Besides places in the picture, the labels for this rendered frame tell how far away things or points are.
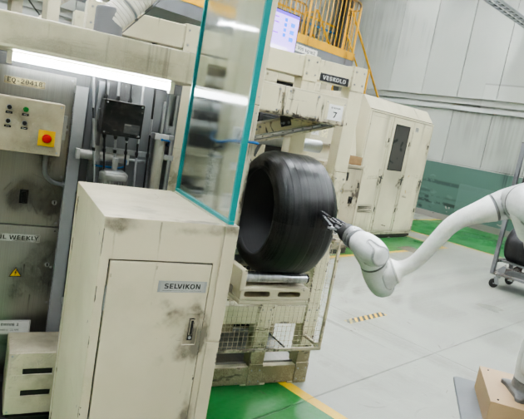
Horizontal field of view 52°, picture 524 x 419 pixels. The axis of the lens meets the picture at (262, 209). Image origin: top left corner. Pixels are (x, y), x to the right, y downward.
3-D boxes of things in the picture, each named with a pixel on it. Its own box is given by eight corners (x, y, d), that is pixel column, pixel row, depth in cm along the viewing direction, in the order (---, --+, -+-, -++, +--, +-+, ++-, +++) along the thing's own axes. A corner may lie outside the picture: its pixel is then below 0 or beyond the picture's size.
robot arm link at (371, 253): (343, 238, 206) (353, 263, 213) (366, 255, 193) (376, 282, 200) (366, 223, 209) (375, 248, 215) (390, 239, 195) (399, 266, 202)
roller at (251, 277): (243, 272, 240) (239, 270, 244) (242, 282, 240) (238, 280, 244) (310, 274, 256) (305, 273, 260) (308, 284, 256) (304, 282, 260)
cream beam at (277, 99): (239, 107, 257) (244, 76, 255) (220, 105, 279) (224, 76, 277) (343, 127, 285) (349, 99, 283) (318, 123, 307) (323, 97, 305)
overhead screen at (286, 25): (256, 52, 601) (265, 2, 593) (253, 52, 605) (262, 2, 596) (292, 64, 644) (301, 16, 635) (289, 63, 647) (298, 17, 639)
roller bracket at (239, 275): (239, 291, 236) (242, 269, 235) (207, 263, 271) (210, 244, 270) (245, 291, 238) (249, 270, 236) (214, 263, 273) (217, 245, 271)
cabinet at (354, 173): (306, 257, 701) (325, 161, 682) (274, 244, 741) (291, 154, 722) (348, 253, 766) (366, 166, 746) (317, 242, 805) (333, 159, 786)
